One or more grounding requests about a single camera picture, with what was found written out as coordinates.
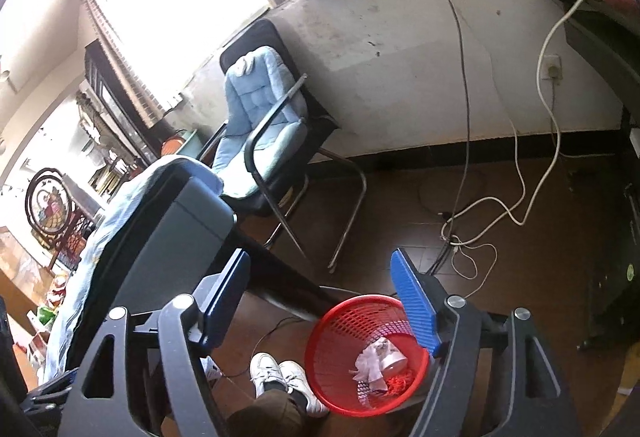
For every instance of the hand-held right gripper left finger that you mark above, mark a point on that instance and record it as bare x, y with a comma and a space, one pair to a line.
227, 289

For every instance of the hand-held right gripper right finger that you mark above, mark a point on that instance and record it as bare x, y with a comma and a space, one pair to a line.
415, 302

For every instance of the white paper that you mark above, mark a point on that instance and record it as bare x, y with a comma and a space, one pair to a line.
375, 359

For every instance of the red plastic mesh wastebasket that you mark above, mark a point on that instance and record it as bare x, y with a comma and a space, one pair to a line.
330, 382

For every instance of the grey table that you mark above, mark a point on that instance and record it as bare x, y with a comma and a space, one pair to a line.
170, 242

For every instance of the white sneaker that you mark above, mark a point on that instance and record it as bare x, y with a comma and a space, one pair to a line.
300, 382
265, 367

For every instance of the person's leg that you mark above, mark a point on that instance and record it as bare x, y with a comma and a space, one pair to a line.
270, 417

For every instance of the light blue striped tablecloth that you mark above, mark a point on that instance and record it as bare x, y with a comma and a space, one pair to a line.
100, 237

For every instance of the orange round object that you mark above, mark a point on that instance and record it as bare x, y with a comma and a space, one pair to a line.
172, 146

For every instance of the light blue chair cushion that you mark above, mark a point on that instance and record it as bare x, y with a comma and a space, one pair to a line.
255, 107

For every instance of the black device with green light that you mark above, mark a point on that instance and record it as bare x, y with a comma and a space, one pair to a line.
610, 267

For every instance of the round embroidered table screen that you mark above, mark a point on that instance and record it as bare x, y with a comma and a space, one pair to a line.
47, 204

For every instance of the dark wooden cabinet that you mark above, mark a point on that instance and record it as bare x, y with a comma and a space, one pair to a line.
107, 87

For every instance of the dark shelf unit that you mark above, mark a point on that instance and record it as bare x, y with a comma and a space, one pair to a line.
600, 42

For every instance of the black metal-frame chair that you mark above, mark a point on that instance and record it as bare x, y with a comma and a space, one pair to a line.
265, 34

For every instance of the white wall socket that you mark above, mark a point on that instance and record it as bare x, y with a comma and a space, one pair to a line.
554, 67

